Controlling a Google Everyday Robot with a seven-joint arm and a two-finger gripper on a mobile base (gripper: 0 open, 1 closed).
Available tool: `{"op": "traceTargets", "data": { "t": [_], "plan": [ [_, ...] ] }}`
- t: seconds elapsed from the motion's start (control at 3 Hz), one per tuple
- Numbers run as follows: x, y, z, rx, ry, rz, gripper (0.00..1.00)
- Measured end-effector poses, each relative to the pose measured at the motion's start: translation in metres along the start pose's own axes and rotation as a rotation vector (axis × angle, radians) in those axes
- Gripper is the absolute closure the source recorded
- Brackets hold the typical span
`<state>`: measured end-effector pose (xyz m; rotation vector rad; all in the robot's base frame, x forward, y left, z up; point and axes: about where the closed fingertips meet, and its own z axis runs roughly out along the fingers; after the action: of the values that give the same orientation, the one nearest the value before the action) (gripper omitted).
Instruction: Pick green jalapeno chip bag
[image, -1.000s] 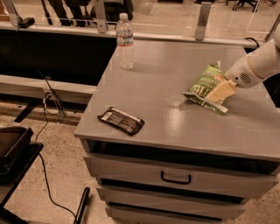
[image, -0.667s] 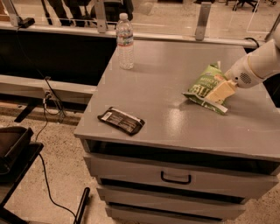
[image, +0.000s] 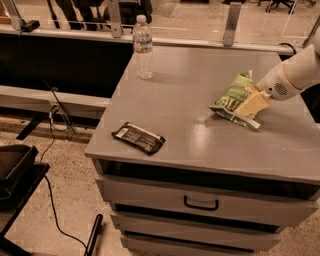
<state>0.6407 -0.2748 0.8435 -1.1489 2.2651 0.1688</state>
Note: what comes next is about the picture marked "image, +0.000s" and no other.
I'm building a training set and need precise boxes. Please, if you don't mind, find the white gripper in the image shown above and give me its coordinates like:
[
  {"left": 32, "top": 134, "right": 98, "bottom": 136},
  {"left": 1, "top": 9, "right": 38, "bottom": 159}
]
[{"left": 235, "top": 62, "right": 302, "bottom": 119}]

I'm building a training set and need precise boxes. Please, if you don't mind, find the green jalapeno chip bag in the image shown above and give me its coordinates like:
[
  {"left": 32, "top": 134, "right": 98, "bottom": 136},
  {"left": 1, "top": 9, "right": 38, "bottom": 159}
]
[{"left": 209, "top": 70, "right": 260, "bottom": 131}]

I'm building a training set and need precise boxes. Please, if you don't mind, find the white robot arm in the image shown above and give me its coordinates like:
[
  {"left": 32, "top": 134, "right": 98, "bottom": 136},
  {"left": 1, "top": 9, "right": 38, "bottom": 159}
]
[{"left": 235, "top": 28, "right": 320, "bottom": 119}]

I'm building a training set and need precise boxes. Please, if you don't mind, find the glass barrier with posts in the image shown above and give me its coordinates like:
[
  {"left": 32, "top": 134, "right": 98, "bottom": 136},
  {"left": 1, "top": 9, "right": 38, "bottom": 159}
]
[{"left": 1, "top": 0, "right": 320, "bottom": 53}]

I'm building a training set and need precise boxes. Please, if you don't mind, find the grey drawer cabinet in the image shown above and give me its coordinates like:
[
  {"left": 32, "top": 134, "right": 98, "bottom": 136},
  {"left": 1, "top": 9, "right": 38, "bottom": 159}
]
[{"left": 84, "top": 45, "right": 320, "bottom": 256}]

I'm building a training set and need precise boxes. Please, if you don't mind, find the black office chair base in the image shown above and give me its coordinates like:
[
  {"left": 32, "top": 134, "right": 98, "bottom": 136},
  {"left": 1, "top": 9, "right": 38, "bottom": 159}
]
[{"left": 256, "top": 0, "right": 318, "bottom": 14}]

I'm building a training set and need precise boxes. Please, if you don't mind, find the black snack bar wrapper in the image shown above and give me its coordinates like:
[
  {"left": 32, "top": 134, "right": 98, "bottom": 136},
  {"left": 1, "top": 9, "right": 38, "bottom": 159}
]
[{"left": 111, "top": 122, "right": 166, "bottom": 155}]

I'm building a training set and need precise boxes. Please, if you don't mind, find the clear plastic water bottle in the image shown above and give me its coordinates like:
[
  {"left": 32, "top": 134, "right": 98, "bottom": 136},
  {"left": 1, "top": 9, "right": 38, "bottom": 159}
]
[{"left": 132, "top": 15, "right": 153, "bottom": 80}]

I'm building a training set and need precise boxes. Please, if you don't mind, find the middle grey drawer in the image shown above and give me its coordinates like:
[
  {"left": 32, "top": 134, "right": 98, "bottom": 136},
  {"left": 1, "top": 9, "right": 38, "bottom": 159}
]
[{"left": 111, "top": 212, "right": 280, "bottom": 252}]

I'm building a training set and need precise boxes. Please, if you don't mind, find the grey drawer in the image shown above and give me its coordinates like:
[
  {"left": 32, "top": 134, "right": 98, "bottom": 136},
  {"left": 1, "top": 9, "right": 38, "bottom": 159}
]
[
  {"left": 111, "top": 212, "right": 280, "bottom": 252},
  {"left": 96, "top": 175, "right": 318, "bottom": 227},
  {"left": 120, "top": 234, "right": 252, "bottom": 256}
]

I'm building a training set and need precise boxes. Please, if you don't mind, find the top grey drawer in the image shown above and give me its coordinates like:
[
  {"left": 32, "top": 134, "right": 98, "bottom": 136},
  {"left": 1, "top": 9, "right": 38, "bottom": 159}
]
[{"left": 96, "top": 175, "right": 318, "bottom": 227}]

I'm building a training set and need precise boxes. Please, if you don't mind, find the bottom grey drawer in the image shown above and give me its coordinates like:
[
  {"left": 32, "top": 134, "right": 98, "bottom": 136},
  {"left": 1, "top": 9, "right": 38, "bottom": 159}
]
[{"left": 120, "top": 234, "right": 252, "bottom": 256}]

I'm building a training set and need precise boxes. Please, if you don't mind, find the black cart at left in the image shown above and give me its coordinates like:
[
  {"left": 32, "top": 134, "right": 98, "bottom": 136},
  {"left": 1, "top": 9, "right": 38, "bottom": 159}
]
[{"left": 0, "top": 144, "right": 49, "bottom": 256}]

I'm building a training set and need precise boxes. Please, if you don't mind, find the black drawer handle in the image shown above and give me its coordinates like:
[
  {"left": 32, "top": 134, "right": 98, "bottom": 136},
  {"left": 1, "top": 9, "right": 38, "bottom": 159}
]
[{"left": 183, "top": 196, "right": 220, "bottom": 212}]

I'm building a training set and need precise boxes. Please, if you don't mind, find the black floor cable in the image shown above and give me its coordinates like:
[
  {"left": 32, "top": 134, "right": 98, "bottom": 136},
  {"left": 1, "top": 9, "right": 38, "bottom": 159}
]
[{"left": 39, "top": 87, "right": 88, "bottom": 249}]

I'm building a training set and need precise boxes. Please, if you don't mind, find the grey metal rail beam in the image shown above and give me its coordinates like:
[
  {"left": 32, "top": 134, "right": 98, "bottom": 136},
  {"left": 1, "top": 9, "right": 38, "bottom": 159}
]
[{"left": 0, "top": 85, "right": 110, "bottom": 119}]

